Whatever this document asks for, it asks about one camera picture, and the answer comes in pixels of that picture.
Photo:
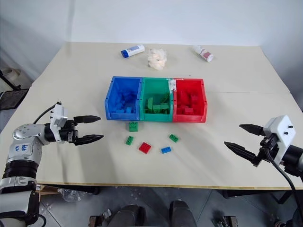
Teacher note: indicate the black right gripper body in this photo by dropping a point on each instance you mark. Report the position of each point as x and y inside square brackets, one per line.
[262, 154]

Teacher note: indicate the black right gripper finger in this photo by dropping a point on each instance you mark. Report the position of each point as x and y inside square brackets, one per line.
[240, 151]
[253, 129]

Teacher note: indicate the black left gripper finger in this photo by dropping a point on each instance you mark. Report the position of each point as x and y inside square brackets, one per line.
[86, 119]
[90, 139]

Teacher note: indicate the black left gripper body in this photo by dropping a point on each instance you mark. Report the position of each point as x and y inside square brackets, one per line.
[68, 136]

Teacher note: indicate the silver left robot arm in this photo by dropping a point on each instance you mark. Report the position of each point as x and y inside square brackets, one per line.
[21, 151]

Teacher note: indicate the blue flat building brick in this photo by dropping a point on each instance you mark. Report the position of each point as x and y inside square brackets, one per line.
[120, 111]

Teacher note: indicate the small green building brick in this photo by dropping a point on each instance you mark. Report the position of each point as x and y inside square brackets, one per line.
[129, 140]
[174, 138]

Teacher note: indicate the blue plastic storage bin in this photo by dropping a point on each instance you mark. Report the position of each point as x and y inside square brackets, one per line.
[123, 97]

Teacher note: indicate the large green square building brick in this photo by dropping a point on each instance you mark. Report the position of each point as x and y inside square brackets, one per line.
[133, 126]

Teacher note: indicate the red square building brick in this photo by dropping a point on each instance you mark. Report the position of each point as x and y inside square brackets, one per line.
[145, 147]

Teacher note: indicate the crumpled clear plastic bag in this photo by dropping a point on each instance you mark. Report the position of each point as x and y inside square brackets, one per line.
[69, 195]

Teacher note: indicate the green arch building piece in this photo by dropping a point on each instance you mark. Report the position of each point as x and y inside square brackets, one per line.
[149, 104]

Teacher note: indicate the red tall building brick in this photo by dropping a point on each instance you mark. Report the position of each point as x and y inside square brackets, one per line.
[194, 100]

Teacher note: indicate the red low building brick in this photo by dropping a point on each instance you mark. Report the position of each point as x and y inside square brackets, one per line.
[188, 110]

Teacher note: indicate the black mesh panel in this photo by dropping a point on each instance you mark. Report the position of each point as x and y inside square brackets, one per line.
[11, 98]

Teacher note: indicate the red plastic storage bin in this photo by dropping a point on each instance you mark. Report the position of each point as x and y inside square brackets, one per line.
[189, 99]

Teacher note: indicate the green plastic storage bin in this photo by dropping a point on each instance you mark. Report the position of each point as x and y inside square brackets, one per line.
[156, 94]

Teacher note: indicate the small blue building brick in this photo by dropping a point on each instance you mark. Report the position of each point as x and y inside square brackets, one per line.
[166, 150]

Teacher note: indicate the green long building brick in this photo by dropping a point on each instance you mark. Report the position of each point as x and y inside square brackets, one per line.
[161, 109]

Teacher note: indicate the green tilted building brick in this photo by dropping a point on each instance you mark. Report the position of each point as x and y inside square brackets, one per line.
[165, 98]

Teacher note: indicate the black metal stand rod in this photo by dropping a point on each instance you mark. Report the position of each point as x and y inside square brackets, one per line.
[8, 80]

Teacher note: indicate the white bottle with blue cap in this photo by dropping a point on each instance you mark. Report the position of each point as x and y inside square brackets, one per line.
[133, 50]

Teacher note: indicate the beige round container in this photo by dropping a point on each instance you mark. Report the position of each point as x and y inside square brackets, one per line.
[10, 73]

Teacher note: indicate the white bottle with red label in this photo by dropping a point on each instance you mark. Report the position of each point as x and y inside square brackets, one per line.
[203, 54]

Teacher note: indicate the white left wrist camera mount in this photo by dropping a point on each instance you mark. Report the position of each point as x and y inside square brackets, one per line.
[59, 116]

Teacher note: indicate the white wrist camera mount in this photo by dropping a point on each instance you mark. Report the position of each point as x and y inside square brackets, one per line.
[59, 116]
[282, 132]

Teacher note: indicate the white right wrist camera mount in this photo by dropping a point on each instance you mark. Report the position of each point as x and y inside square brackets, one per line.
[282, 132]

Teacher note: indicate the black table frame bar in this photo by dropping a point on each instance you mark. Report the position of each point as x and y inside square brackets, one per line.
[258, 196]

